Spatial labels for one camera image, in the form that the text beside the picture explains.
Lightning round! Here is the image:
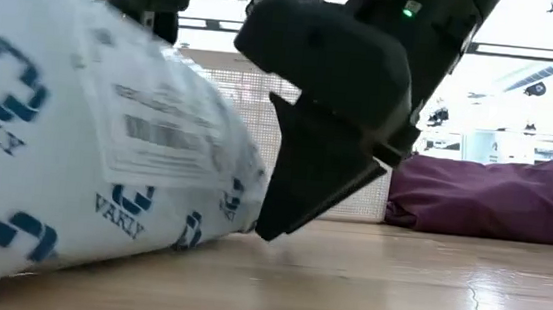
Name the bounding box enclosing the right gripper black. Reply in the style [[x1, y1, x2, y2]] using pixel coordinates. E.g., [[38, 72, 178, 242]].
[[215, 0, 434, 256]]

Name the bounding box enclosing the white Vakly printed package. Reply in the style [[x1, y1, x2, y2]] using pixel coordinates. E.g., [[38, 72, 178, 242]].
[[0, 0, 287, 310]]

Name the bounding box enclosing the white perforated plastic basket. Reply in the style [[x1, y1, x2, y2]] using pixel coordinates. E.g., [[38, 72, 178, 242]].
[[165, 47, 404, 226]]

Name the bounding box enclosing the white pillar box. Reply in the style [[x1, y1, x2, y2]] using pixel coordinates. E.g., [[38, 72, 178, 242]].
[[459, 129, 499, 166]]

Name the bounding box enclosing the maroon cloth bean bag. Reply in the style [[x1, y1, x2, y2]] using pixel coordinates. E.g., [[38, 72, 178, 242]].
[[382, 144, 553, 246]]

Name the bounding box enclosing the black ceiling camera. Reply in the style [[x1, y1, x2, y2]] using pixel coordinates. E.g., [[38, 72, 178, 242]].
[[427, 106, 451, 127], [523, 79, 549, 99]]

